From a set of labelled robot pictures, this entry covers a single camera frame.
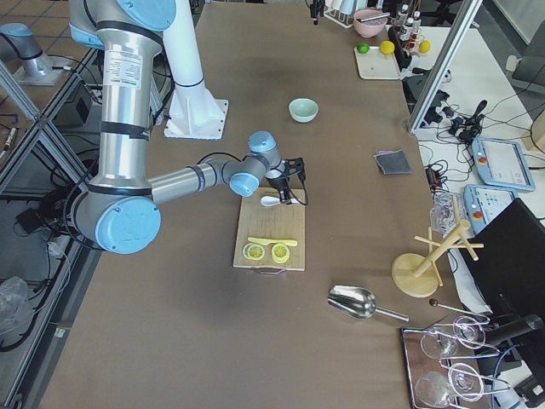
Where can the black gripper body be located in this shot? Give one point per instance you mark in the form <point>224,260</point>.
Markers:
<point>280,185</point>
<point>315,12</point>

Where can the white ceramic spoon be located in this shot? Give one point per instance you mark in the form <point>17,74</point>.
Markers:
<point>269,201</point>

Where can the pink bowl with ice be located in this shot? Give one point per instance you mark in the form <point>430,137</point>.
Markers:
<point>370,28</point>

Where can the mint green bowl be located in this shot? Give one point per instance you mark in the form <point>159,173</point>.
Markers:
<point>303,110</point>

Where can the wooden cutting board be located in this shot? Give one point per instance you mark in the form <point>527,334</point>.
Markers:
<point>280,221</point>

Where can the yellow plastic knife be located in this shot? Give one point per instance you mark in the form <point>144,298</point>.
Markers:
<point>264,241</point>

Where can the lemon slice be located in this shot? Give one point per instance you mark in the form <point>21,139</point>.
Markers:
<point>253,252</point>
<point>280,253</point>

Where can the green lime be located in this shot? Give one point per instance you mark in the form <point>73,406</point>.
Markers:
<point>363,48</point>

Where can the cream plastic tray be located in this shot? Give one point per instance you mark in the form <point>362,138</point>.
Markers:
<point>374,65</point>

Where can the yellow lemon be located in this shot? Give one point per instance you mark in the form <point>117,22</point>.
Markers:
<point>387,47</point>

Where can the grey folded cloth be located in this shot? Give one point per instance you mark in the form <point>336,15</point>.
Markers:
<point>392,163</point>

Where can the metal scoop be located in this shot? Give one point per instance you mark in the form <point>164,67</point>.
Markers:
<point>359,303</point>

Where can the wooden mug tree stand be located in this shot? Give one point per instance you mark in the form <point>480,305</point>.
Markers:
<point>417,275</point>

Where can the blue teach pendant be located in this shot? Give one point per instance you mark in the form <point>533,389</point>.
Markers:
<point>501,163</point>
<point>484,203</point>

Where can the wine glass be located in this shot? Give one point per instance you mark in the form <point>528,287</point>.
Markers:
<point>459,386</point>
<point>462,339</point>

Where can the black monitor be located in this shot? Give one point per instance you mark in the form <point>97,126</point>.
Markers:
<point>510,271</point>

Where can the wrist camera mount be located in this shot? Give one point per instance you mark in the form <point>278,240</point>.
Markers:
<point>295,167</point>

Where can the copper wire bottle rack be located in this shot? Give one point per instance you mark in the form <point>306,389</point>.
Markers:
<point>407,24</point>

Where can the white camera post base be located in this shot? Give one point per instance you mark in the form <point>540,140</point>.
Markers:
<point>194,113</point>

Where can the aluminium frame post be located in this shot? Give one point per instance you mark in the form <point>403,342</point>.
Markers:
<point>461,24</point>

